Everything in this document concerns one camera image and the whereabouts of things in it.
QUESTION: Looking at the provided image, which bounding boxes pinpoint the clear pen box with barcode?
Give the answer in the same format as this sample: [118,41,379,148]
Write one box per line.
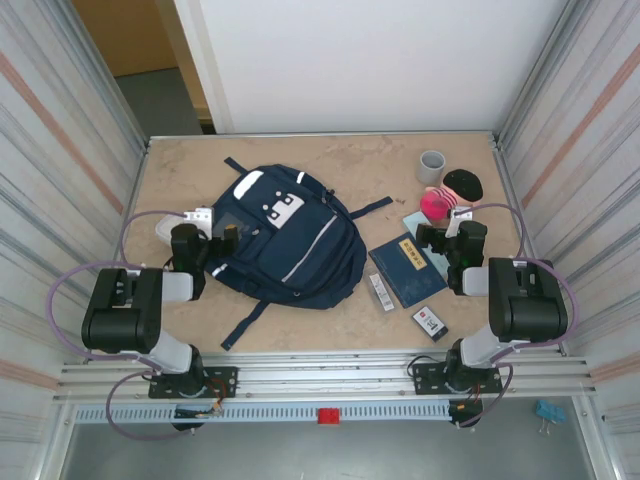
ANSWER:
[368,272,396,314]

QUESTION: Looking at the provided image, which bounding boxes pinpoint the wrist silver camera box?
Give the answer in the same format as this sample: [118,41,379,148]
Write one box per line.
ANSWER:
[447,206,474,239]
[182,206,215,236]

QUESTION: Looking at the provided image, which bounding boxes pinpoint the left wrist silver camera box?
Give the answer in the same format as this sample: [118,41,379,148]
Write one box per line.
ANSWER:
[182,206,215,236]

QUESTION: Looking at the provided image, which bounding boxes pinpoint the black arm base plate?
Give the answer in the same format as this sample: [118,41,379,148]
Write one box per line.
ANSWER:
[412,357,503,396]
[148,366,239,400]

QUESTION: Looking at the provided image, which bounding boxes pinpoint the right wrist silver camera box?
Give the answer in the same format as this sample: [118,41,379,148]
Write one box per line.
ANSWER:
[447,206,474,239]

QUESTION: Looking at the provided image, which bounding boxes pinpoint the grey plastic cup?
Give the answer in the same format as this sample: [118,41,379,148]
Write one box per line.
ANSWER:
[417,149,447,185]

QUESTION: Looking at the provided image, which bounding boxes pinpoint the light brown wooden door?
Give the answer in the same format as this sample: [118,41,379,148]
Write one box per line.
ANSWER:
[72,0,214,126]

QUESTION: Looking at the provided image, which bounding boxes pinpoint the translucent corrugated enclosure panel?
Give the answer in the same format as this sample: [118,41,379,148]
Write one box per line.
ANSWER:
[498,0,640,426]
[0,0,147,451]

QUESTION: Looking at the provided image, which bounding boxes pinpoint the aluminium mounting rail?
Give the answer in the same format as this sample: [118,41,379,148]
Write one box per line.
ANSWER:
[53,349,599,404]

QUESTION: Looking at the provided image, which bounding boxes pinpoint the plush doll with black hair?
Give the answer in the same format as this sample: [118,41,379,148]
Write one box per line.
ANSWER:
[419,168,485,221]

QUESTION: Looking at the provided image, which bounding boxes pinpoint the slotted grey cable duct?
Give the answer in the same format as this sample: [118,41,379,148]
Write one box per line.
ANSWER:
[72,402,454,425]

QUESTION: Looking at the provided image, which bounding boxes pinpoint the dark blue book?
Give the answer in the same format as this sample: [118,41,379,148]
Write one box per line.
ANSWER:
[368,232,449,310]

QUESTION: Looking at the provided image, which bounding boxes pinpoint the navy blue student backpack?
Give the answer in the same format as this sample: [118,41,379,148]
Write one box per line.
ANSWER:
[202,156,395,352]

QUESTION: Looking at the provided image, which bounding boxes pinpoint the black card box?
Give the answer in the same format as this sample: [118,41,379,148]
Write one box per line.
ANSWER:
[411,304,450,344]

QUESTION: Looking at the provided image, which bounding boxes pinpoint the light teal notebook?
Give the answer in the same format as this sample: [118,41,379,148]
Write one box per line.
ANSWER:
[402,210,451,279]

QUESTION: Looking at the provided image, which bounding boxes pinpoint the blue binder clip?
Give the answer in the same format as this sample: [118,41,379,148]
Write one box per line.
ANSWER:
[535,398,567,437]

